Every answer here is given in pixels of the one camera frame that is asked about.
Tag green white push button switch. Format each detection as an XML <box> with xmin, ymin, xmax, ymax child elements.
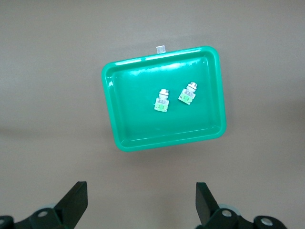
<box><xmin>178</xmin><ymin>82</ymin><xmax>198</xmax><ymax>105</ymax></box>
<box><xmin>153</xmin><ymin>88</ymin><xmax>170</xmax><ymax>113</ymax></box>

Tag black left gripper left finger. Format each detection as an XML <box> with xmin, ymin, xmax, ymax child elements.
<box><xmin>0</xmin><ymin>181</ymin><xmax>88</xmax><ymax>229</ymax></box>

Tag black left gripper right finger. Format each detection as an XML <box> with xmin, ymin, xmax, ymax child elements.
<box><xmin>194</xmin><ymin>182</ymin><xmax>285</xmax><ymax>229</ymax></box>

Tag green plastic tray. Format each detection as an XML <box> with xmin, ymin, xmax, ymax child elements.
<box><xmin>101</xmin><ymin>45</ymin><xmax>227</xmax><ymax>153</ymax></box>

